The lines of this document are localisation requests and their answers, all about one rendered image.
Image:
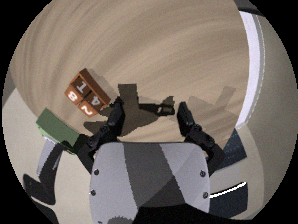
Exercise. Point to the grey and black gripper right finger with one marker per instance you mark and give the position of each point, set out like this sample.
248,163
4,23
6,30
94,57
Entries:
193,133

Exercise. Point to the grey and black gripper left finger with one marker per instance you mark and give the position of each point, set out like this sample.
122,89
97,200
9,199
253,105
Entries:
107,133

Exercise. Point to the brown rectangular tray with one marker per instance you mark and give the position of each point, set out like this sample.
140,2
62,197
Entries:
93,85

